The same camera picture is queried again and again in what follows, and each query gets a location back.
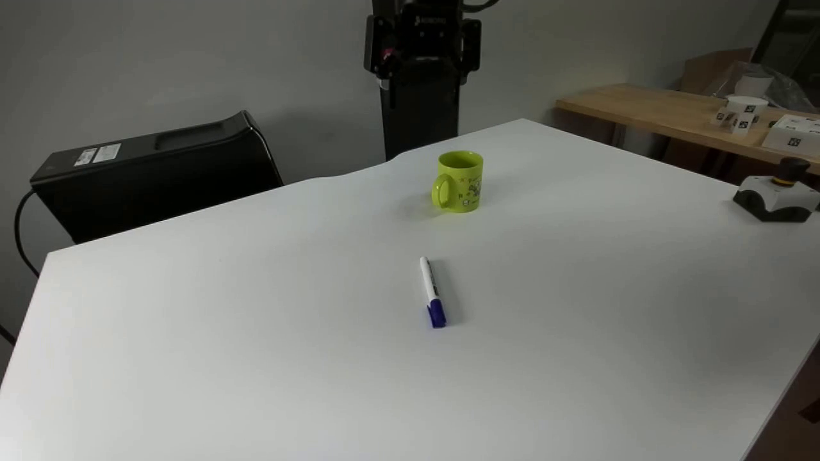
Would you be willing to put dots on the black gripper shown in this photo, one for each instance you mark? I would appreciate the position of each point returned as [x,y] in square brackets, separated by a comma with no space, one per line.
[424,34]

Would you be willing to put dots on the green ceramic mug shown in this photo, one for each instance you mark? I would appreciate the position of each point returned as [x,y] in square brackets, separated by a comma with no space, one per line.
[458,189]

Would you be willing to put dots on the white marker with blue cap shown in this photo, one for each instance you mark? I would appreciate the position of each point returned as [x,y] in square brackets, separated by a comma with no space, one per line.
[428,291]

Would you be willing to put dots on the red item on shelf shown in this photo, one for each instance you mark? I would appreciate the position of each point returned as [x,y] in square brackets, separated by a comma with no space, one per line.
[387,57]

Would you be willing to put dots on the tall black shelf column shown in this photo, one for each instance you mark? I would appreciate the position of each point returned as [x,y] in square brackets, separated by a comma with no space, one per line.
[417,117]

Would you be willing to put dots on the wooden side table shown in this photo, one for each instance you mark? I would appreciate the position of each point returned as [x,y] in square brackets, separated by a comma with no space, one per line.
[648,107]

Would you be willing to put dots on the brown cardboard box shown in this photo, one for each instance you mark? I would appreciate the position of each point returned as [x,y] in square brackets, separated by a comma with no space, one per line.
[707,71]

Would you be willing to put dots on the black computer tower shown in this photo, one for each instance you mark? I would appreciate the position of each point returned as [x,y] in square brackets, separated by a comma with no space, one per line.
[161,174]

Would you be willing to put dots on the white items on side table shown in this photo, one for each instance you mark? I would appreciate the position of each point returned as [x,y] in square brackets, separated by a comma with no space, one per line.
[749,114]

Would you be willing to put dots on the white printed box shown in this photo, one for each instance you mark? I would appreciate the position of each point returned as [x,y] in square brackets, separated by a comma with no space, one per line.
[795,131]

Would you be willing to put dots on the black and white button device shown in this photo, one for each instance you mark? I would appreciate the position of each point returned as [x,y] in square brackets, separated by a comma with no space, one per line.
[775,199]

